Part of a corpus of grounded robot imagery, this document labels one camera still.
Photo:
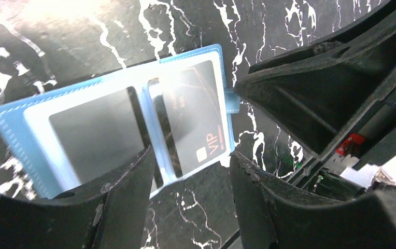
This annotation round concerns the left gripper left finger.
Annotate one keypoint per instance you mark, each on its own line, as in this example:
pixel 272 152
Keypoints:
pixel 108 212

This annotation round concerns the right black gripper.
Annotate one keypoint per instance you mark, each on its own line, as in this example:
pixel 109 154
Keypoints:
pixel 323 92

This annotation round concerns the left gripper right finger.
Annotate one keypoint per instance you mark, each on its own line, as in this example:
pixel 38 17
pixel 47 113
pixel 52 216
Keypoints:
pixel 272 213

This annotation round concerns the black credit card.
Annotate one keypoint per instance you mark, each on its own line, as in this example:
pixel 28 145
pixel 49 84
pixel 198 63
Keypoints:
pixel 189 111
pixel 102 134

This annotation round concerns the blue card holder wallet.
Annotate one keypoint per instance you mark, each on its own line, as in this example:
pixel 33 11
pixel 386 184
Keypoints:
pixel 25 125

